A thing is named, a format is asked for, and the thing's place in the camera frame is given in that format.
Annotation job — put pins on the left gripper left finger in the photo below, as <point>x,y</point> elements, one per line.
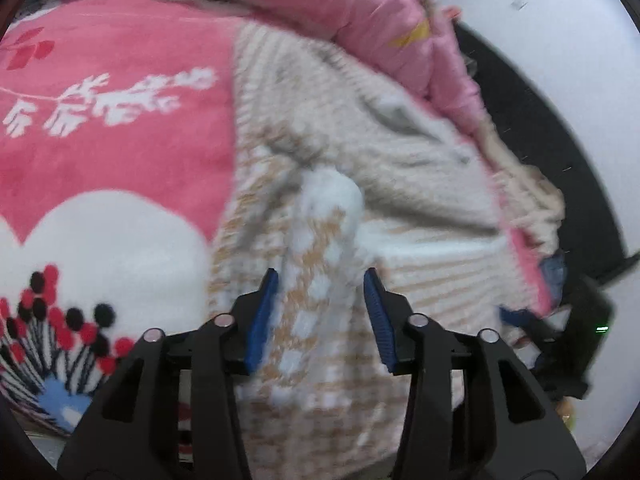
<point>169,411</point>

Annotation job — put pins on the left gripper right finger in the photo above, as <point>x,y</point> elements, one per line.
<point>474,410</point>

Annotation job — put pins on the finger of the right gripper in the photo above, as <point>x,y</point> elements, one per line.
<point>520,317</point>

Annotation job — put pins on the beige houndstooth knit coat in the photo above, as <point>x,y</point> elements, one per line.
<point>335,170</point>

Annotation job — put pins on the blue denim garment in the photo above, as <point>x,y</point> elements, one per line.
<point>554,272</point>

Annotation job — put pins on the beige cloth garment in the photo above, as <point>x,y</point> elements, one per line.
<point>534,205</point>

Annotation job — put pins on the black padded headboard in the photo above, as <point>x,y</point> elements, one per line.
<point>528,124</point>

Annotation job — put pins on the pink floral bed blanket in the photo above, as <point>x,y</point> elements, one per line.
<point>115,153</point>

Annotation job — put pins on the orange cloth on headboard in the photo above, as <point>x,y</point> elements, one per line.
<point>453,13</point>

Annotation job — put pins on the pink cartoon duvet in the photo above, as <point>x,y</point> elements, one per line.
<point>411,41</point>

